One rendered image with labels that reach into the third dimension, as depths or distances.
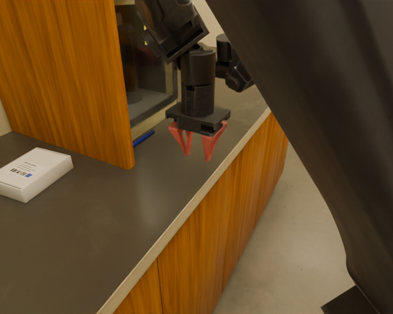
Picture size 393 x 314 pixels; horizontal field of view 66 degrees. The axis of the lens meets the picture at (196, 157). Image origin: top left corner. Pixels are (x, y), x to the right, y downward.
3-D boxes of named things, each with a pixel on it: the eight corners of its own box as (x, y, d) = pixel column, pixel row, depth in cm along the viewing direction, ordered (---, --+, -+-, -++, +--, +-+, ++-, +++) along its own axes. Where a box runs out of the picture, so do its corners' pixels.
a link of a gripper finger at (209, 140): (194, 146, 62) (193, 104, 57) (226, 155, 59) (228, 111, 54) (177, 162, 57) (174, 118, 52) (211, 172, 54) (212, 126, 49)
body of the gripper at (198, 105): (182, 108, 59) (181, 70, 55) (231, 118, 55) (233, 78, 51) (164, 121, 54) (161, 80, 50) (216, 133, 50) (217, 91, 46)
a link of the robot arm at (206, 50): (184, 48, 44) (221, 46, 46) (174, 39, 50) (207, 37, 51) (185, 93, 48) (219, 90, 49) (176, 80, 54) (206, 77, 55)
